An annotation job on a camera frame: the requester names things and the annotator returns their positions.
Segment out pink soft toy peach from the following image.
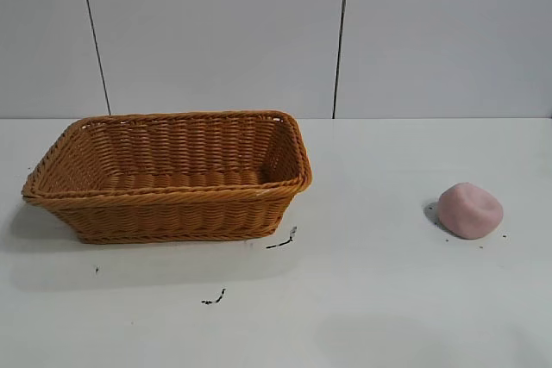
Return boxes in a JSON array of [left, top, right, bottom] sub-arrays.
[[437, 183, 505, 240]]

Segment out brown woven wicker basket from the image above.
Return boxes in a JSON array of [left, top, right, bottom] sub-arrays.
[[21, 109, 313, 245]]

